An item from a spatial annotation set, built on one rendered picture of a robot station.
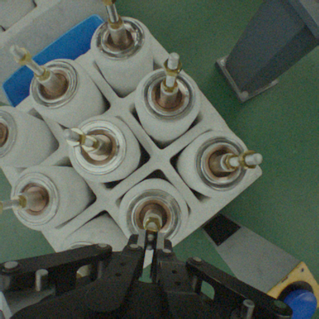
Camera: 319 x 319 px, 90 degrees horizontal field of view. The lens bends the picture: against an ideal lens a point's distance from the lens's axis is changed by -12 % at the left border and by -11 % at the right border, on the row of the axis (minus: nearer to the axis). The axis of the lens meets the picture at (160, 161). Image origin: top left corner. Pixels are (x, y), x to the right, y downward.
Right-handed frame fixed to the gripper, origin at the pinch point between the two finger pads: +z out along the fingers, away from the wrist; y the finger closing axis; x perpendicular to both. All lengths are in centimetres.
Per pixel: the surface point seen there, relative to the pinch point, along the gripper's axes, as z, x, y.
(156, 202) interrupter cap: 10.2, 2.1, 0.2
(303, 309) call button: 2.5, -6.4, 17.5
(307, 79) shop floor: 36, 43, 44
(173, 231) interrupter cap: 10.1, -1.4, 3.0
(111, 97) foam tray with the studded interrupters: 17.5, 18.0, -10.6
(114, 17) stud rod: 5.9, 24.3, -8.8
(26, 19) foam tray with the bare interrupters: 18, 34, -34
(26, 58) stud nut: 3.0, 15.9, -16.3
